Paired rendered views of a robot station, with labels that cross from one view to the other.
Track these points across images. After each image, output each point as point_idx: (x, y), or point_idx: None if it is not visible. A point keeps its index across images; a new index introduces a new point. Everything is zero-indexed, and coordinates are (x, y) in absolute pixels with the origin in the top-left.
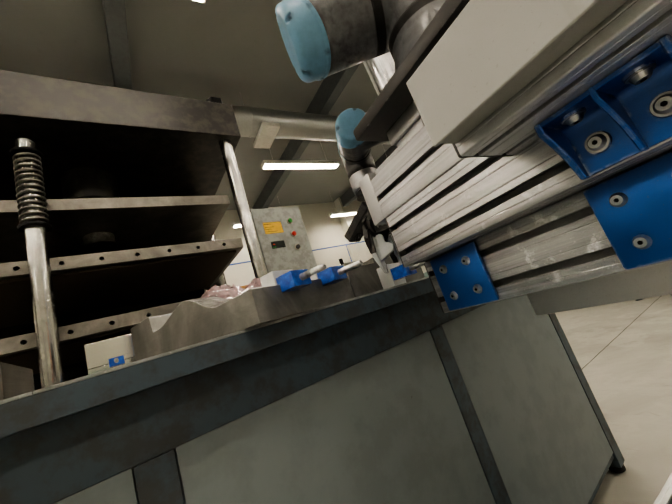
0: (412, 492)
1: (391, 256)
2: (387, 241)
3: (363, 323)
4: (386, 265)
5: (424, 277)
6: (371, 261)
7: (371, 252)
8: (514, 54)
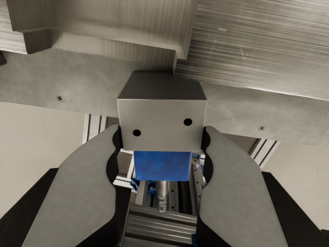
0: None
1: (205, 155)
2: (195, 239)
3: None
4: (122, 145)
5: (242, 135)
6: (187, 41)
7: (50, 177)
8: None
